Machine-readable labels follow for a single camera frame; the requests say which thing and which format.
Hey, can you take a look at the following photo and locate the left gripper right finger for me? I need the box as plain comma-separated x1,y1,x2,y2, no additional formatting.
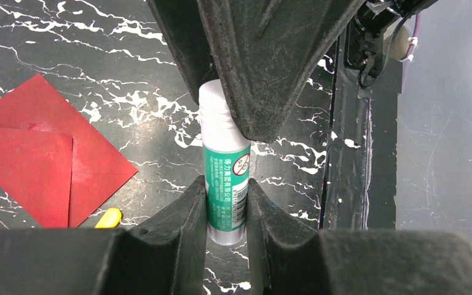
246,179,472,294

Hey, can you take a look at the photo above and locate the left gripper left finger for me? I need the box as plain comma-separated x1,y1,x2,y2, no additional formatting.
0,176,207,294

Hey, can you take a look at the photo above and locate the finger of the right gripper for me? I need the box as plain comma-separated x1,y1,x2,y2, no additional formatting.
197,0,363,143
147,0,218,93

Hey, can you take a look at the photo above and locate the green white glue stick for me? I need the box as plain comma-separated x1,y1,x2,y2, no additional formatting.
199,79,251,246

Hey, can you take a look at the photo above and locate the red envelope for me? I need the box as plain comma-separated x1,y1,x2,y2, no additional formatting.
0,75,136,228

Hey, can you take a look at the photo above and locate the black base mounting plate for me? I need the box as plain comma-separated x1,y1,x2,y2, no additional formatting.
319,0,441,231

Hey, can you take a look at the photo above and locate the yellow handled screwdriver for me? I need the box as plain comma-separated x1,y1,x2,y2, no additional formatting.
94,208,122,229

